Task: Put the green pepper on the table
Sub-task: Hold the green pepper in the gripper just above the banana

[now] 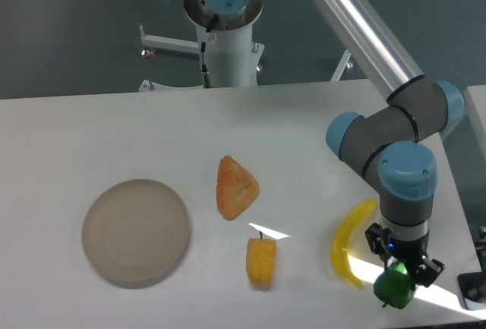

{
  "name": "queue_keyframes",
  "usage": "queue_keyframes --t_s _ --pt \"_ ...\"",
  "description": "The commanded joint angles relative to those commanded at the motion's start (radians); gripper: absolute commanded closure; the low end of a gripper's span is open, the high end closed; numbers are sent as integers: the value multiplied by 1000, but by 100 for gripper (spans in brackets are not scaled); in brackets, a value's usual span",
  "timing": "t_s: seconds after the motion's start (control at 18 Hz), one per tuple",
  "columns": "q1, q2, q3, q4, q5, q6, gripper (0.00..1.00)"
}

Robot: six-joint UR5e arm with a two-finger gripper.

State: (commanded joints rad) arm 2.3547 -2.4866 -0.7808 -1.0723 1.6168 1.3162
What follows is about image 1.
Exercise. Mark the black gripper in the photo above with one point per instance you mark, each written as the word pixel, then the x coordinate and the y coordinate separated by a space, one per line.
pixel 386 244

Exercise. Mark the green bell pepper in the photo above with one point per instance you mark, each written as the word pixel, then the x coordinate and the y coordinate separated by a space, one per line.
pixel 394 286

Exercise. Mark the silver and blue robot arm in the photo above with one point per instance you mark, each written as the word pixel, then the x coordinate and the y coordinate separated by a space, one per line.
pixel 386 148

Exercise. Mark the yellow chili pepper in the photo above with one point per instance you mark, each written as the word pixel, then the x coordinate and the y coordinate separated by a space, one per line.
pixel 339 256

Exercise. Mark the yellow bell pepper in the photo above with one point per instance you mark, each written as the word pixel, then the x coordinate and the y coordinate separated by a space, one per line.
pixel 260 260

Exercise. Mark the black device at right edge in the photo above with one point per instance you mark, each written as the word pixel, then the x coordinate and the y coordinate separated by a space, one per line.
pixel 472 284

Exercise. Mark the orange triangular pastry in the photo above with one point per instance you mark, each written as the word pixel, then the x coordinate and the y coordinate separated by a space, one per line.
pixel 236 188

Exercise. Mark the beige round plate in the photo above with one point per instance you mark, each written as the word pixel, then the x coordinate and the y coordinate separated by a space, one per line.
pixel 136 232

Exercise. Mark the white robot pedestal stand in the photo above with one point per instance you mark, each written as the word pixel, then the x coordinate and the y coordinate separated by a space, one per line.
pixel 230 57

